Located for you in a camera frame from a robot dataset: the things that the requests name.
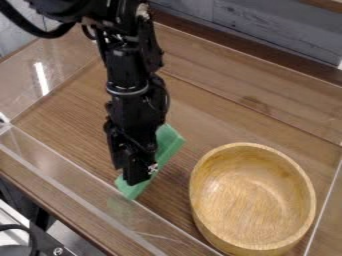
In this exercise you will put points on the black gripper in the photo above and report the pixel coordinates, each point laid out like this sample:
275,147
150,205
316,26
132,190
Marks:
136,114

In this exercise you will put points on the green rectangular block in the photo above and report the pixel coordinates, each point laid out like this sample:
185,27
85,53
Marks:
170,142

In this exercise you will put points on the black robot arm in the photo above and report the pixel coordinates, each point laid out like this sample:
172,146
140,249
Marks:
121,25

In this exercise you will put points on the brown wooden bowl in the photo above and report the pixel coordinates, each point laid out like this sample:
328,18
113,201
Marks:
253,200

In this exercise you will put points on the clear acrylic tray wall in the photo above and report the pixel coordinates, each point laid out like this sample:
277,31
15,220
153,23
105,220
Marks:
230,97

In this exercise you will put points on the black metal table bracket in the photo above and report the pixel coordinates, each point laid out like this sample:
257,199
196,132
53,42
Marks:
46,245

